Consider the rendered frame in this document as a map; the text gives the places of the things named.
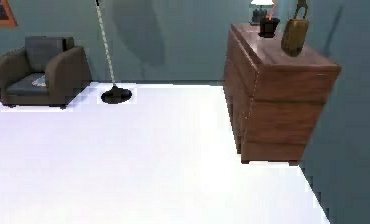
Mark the pale blue book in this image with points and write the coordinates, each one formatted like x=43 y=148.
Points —
x=40 y=81

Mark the floor lamp with black base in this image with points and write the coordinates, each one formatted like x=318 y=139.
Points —
x=115 y=94

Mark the small white shade table lamp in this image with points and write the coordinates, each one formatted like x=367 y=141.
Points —
x=259 y=13

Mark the brown armchair with grey cushions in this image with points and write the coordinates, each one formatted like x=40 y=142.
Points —
x=63 y=71

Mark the brown wooden chest of drawers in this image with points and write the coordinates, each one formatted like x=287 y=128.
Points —
x=279 y=100

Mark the olive yellow vase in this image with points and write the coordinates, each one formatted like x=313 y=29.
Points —
x=294 y=36

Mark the orange framed wall picture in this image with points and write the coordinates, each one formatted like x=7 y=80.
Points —
x=1 y=13

